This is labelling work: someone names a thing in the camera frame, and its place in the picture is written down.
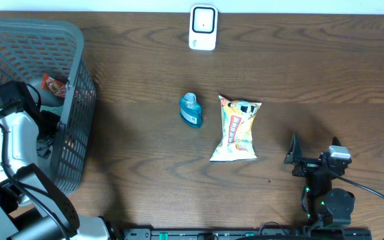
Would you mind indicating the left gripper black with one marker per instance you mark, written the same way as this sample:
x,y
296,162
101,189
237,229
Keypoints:
x,y
44,147

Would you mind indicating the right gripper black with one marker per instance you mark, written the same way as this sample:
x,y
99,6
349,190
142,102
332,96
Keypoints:
x,y
294,152

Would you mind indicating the orange chocolate bar wrapper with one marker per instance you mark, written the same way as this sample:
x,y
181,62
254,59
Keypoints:
x,y
56,87

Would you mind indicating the yellow snack chip bag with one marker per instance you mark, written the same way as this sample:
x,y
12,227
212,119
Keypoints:
x,y
237,119

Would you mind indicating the blue mouthwash bottle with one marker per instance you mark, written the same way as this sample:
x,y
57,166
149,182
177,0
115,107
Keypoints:
x,y
190,110

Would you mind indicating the teal wet wipes pack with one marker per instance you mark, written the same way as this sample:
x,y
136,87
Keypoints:
x,y
56,110

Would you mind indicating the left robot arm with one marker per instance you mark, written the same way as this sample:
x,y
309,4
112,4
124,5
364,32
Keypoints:
x,y
31,205

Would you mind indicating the white barcode scanner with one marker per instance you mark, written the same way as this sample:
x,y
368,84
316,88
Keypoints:
x,y
203,27

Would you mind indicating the grey plastic mesh basket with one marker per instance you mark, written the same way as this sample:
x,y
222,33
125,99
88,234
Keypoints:
x,y
30,48

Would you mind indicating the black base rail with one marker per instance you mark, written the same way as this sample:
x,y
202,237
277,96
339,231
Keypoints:
x,y
270,232

